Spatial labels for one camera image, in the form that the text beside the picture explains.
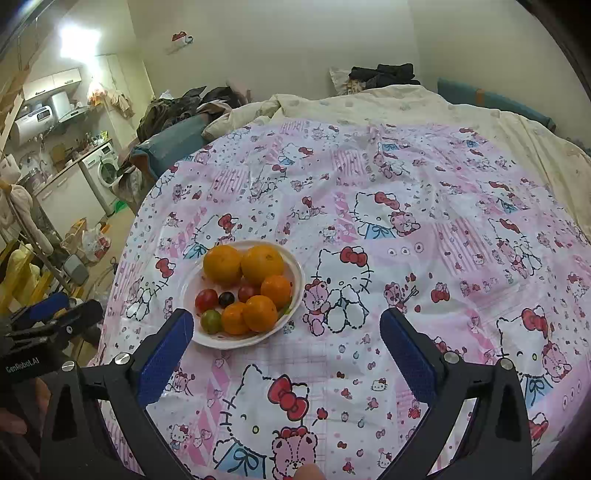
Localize dark clothes heap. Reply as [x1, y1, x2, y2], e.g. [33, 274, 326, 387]
[348, 63, 422, 88]

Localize hanging beige cloth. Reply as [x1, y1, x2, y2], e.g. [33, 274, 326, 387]
[88, 78, 134, 118]

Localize cream duvet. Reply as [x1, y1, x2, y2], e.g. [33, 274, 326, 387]
[201, 84, 591, 222]

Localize small orange mandarin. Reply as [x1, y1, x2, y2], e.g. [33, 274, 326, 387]
[261, 274, 293, 309]
[221, 302, 250, 336]
[242, 295, 279, 333]

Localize green cherry tomato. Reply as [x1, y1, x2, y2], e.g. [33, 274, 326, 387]
[200, 309, 223, 334]

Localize grey cloth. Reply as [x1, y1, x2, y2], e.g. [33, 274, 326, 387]
[115, 161, 141, 208]

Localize silver rice cooker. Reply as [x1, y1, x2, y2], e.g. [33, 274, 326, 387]
[18, 154, 44, 185]

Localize teal bed headboard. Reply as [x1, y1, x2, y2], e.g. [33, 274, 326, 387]
[436, 78, 557, 130]

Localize white water heater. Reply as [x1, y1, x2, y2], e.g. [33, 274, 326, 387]
[9, 104, 54, 146]

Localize white round plate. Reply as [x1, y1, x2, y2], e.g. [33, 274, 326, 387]
[182, 240, 305, 349]

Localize pink cat printed blanket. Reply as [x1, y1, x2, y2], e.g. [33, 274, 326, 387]
[95, 117, 591, 480]

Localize range hood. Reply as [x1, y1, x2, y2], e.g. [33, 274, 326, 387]
[51, 90, 90, 125]

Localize white wall cabinets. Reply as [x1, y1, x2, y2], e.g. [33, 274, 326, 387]
[22, 67, 84, 102]

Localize cream hanging garment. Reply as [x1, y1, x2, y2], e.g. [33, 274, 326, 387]
[0, 157, 35, 241]

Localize pile of dark clothes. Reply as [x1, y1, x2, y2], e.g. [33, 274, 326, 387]
[136, 85, 252, 139]

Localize grey stool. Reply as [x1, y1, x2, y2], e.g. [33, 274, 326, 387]
[62, 255, 90, 287]

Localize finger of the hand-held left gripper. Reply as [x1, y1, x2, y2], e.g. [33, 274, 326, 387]
[9, 292, 71, 326]
[28, 299, 105, 344]

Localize person's left hand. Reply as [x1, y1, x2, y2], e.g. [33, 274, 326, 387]
[0, 374, 54, 437]

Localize patterned pillow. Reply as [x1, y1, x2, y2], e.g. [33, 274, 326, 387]
[329, 67, 370, 96]

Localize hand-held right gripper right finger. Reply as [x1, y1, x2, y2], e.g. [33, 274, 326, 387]
[374, 307, 534, 480]

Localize white kitchen counter cabinet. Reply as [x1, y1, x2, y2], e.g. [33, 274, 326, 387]
[34, 164, 109, 241]

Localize white washing machine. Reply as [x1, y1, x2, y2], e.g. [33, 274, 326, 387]
[81, 141, 123, 217]

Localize white plastic bag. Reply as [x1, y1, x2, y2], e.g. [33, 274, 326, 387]
[82, 226, 112, 264]

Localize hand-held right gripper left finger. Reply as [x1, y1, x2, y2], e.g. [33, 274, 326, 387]
[39, 308, 195, 480]

